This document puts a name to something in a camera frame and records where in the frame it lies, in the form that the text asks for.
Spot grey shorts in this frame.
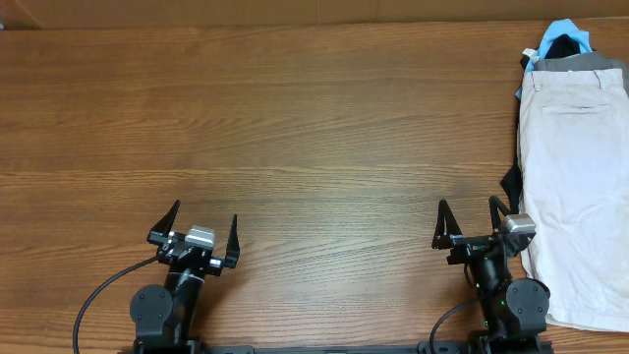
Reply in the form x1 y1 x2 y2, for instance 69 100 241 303
534 52 628 91

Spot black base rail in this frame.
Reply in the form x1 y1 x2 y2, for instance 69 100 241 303
117 339 555 354

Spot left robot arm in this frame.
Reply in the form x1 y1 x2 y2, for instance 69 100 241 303
130 201 240 354

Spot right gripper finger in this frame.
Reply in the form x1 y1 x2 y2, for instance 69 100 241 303
431 200 463 250
488 196 511 231

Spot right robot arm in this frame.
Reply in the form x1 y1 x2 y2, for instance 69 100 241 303
429 196 553 354

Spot black garment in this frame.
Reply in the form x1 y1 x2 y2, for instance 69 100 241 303
500 33 590 213

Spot beige shorts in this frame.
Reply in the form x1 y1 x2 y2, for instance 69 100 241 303
518 69 628 332

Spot light blue garment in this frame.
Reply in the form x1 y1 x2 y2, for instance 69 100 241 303
515 19 595 100

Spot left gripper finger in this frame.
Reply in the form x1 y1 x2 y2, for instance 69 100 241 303
223 214 241 268
146 200 181 246

